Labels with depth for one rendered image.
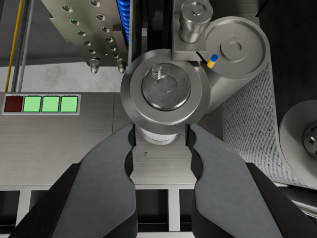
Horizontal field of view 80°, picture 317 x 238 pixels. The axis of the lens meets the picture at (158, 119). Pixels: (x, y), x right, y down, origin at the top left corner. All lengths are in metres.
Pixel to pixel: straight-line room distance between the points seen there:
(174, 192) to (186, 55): 0.44
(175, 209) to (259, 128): 0.37
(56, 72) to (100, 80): 0.65
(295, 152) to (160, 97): 0.23
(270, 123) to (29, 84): 3.07
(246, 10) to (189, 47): 0.47
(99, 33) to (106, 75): 2.11
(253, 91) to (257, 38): 0.10
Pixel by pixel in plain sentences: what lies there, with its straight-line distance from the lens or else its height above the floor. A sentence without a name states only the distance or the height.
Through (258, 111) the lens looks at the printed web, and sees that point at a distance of 0.40.
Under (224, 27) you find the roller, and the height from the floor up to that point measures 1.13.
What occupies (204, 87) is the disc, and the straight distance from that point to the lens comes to 0.33.
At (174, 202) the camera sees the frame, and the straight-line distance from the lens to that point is 0.64.
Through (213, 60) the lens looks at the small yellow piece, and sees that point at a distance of 0.27.
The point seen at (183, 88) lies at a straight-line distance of 0.30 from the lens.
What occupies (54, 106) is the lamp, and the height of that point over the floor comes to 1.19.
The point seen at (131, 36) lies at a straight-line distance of 0.37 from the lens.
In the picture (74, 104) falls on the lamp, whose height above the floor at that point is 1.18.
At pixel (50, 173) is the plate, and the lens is 0.70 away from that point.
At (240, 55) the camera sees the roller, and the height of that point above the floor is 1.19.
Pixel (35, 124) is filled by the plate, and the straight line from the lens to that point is 0.74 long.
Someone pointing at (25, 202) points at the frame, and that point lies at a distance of 0.75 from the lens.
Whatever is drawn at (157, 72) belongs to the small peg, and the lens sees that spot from 0.27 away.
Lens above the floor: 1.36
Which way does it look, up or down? 11 degrees down
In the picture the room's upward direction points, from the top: 180 degrees clockwise
